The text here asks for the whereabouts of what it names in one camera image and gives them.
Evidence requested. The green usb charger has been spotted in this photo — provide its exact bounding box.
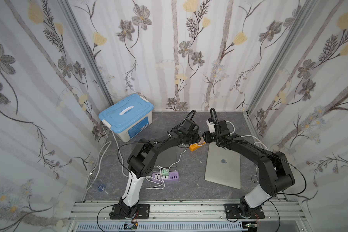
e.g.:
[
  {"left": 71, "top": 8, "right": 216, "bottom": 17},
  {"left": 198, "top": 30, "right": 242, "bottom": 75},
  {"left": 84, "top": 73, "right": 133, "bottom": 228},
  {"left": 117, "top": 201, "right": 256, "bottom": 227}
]
[{"left": 161, "top": 169, "right": 170, "bottom": 177}]

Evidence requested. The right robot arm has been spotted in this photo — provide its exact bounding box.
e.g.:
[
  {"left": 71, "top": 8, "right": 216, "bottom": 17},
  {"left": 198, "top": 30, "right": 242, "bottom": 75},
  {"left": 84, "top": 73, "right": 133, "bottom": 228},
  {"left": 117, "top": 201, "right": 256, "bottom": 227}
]
[{"left": 202, "top": 119, "right": 295, "bottom": 218}]

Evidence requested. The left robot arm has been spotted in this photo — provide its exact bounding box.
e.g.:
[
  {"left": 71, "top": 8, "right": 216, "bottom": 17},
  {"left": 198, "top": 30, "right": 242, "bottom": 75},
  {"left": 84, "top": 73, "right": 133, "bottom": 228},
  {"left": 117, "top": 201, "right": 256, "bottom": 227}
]
[{"left": 111, "top": 119, "right": 200, "bottom": 218}]

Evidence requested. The silver laptop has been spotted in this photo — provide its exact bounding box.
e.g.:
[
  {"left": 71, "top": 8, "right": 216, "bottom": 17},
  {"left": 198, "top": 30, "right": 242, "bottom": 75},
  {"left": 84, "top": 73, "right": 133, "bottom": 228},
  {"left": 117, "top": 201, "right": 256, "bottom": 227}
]
[{"left": 205, "top": 143, "right": 241, "bottom": 189}]

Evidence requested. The orange power strip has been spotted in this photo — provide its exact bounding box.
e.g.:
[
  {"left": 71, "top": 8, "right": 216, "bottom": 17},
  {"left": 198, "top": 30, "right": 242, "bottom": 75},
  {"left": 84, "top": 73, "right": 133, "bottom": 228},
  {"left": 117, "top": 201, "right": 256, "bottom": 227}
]
[{"left": 189, "top": 142, "right": 206, "bottom": 152}]

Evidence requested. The purple power strip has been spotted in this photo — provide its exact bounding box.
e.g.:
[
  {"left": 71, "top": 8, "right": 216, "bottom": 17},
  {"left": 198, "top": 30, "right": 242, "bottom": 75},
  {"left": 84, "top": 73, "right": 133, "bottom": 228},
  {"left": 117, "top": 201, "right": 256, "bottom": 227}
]
[{"left": 152, "top": 171, "right": 179, "bottom": 183}]

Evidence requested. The blue lid storage box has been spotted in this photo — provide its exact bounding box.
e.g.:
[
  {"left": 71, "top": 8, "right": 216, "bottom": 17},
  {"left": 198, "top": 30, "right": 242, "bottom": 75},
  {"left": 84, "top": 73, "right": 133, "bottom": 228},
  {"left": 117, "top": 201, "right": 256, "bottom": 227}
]
[{"left": 99, "top": 94, "right": 154, "bottom": 143}]

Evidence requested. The small clear plastic cup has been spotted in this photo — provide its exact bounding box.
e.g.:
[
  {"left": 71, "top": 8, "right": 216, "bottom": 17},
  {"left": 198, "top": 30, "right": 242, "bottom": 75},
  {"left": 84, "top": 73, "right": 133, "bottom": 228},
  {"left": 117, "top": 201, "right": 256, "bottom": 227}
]
[{"left": 92, "top": 179, "right": 106, "bottom": 192}]

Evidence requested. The small circuit board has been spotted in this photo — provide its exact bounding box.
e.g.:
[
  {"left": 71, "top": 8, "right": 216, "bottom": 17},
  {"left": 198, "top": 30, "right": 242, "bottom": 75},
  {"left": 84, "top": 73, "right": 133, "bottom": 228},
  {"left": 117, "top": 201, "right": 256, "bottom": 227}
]
[{"left": 124, "top": 222, "right": 138, "bottom": 231}]

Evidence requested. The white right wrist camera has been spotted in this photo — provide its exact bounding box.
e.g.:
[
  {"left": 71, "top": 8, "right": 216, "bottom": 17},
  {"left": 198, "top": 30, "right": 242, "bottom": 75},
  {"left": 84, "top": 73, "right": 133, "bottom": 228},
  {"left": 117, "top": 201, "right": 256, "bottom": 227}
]
[{"left": 206, "top": 120, "right": 216, "bottom": 133}]

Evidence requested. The thick white power cable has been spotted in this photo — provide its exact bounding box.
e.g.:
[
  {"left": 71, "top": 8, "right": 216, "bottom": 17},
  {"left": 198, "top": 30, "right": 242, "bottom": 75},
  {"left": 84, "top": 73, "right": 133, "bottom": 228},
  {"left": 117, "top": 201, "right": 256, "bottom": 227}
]
[{"left": 226, "top": 121, "right": 269, "bottom": 151}]

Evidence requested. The metal wire clip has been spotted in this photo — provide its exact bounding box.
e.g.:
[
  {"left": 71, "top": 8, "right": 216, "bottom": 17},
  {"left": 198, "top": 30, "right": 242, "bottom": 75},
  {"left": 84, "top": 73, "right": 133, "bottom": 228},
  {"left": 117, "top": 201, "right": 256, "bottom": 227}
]
[{"left": 251, "top": 174, "right": 259, "bottom": 183}]

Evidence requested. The white green charger cable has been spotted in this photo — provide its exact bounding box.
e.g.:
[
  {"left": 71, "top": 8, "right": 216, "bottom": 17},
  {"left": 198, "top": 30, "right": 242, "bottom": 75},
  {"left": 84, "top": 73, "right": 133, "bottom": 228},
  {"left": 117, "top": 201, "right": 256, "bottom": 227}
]
[{"left": 144, "top": 144, "right": 189, "bottom": 190}]

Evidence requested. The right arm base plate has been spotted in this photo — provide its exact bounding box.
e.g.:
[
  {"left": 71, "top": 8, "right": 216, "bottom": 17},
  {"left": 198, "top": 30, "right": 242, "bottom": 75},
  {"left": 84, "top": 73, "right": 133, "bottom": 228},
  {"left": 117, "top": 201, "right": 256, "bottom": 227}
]
[{"left": 224, "top": 203, "right": 265, "bottom": 219}]

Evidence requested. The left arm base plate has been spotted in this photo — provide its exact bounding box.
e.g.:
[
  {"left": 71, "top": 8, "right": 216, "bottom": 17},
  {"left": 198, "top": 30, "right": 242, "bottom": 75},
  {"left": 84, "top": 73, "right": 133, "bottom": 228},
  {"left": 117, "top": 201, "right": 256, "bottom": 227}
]
[{"left": 109, "top": 204, "right": 150, "bottom": 220}]

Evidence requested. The white cable duct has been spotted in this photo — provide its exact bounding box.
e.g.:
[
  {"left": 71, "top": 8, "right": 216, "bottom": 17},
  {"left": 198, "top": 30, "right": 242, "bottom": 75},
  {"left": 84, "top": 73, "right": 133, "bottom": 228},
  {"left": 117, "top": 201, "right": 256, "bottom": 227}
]
[{"left": 74, "top": 221, "right": 248, "bottom": 232}]

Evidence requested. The white purple strip cable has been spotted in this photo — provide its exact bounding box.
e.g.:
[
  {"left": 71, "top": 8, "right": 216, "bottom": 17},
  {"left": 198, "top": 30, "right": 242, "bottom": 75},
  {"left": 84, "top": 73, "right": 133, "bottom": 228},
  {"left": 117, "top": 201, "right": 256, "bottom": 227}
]
[{"left": 85, "top": 124, "right": 125, "bottom": 192}]

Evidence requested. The aluminium frame rail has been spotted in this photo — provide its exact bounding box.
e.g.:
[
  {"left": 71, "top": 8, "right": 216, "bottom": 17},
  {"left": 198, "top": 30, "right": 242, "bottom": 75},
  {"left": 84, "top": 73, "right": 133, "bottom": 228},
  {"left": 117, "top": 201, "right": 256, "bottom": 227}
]
[{"left": 68, "top": 200, "right": 306, "bottom": 222}]

